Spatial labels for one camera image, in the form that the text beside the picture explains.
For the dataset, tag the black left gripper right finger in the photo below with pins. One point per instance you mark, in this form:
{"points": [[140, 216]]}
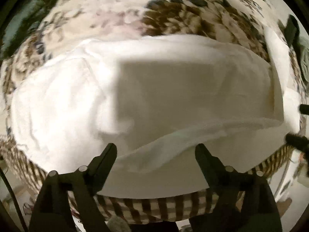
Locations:
{"points": [[245, 202]]}

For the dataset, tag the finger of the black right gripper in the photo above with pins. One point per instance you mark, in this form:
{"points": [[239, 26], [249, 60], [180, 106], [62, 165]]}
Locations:
{"points": [[299, 142], [304, 109]]}

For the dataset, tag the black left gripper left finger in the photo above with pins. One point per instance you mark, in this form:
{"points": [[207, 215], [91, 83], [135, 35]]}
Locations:
{"points": [[52, 210]]}

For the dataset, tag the white pants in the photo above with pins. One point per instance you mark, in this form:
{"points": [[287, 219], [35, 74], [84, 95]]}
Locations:
{"points": [[155, 98]]}

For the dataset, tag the rolled light green towel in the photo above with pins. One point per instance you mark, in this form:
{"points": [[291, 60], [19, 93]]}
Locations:
{"points": [[303, 57]]}

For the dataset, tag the dark folded garment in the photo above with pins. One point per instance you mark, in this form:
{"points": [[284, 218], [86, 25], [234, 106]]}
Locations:
{"points": [[291, 31]]}

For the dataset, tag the floral fleece blanket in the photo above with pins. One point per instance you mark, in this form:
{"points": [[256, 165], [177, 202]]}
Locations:
{"points": [[239, 22]]}

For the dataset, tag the dark green folded clothes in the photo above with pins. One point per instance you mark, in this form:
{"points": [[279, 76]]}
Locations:
{"points": [[19, 18]]}

